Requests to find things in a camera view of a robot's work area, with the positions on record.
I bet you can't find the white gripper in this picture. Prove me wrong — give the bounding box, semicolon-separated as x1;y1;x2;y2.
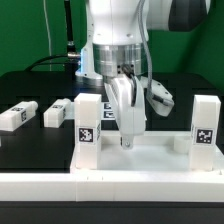
103;73;176;150

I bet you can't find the white desk top tray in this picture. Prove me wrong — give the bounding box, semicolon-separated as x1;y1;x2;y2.
69;129;224;176

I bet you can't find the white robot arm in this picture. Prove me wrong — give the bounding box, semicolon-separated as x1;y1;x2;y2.
75;0;211;149

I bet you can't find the sheet of fiducial tags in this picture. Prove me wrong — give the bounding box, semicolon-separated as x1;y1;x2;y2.
65;101;118;122

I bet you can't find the white L-shaped fence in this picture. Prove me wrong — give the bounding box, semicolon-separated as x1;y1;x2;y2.
0;147;224;202

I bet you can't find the black vertical hose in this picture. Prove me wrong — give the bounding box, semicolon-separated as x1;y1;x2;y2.
63;0;76;54

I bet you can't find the black cable with connector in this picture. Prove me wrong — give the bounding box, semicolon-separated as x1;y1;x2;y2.
24;51;82;72

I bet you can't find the grey braided cable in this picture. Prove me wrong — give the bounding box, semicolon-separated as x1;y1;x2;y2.
137;0;158;101

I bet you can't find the thin white cable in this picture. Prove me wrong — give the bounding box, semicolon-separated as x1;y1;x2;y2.
43;0;53;72

